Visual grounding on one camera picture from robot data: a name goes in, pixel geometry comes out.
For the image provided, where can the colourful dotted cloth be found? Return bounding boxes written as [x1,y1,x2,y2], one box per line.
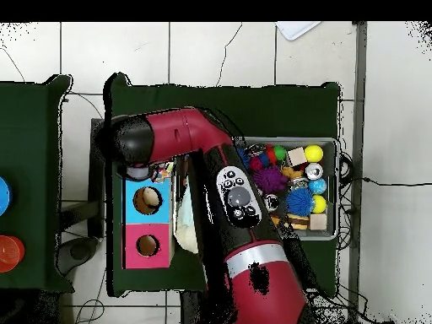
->
[151,162,176,183]

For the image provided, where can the cream waffle cloth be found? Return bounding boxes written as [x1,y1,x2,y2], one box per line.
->
[174,222,200,255]

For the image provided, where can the wooden box with three holes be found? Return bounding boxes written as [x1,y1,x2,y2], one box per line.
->
[121,163,176,270]

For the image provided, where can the purple spiky toy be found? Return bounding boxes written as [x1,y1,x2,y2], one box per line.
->
[252,165,289,194]

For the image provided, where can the wooden block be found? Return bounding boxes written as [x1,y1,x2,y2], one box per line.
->
[287,147,309,167]
[309,213,327,231]

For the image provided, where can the blue spiky pom ball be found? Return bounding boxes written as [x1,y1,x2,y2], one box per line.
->
[285,187,316,218]

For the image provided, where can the dark green tablecloth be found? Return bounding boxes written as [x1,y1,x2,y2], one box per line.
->
[104,73,342,298]
[0,74,75,293]

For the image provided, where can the silver drink can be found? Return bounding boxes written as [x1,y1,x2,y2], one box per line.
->
[305,162,324,181]

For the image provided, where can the yellow ball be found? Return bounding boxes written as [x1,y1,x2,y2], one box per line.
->
[304,143,324,164]
[312,194,327,214]

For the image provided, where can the blue globe ball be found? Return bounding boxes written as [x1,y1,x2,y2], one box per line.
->
[308,177,327,196]

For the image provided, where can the white tray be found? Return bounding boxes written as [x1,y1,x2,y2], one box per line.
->
[275,21,321,41]

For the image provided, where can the blue disc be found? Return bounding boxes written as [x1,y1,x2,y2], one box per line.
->
[0,176,14,217]

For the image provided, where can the red disc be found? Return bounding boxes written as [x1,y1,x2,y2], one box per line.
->
[0,235,25,273]

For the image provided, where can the wire mesh bin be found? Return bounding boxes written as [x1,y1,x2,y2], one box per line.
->
[235,136,340,242]

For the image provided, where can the grey floor rail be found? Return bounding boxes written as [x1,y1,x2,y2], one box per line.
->
[347,21,368,324]

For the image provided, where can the black cable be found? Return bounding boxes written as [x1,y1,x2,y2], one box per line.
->
[362,176,432,187]

